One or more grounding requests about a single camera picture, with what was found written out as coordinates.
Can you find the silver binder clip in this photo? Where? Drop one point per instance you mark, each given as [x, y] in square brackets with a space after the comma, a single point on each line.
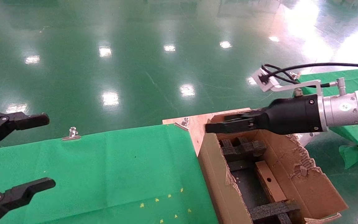
[296, 75]
[185, 121]
[72, 134]

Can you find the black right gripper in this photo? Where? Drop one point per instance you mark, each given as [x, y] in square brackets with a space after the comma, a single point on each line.
[291, 116]

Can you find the brown cardboard box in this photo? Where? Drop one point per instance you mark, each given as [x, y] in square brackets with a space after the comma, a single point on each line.
[270, 183]

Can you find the white metal bracket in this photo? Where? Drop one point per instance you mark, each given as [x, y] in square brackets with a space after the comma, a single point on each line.
[303, 140]

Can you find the black foam base pad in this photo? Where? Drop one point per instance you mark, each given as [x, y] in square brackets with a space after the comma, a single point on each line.
[247, 189]

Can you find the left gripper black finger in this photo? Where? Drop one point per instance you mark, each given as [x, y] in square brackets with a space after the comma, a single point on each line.
[14, 121]
[19, 194]

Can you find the large brown cardboard carton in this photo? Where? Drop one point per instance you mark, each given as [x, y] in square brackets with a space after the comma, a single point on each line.
[306, 183]

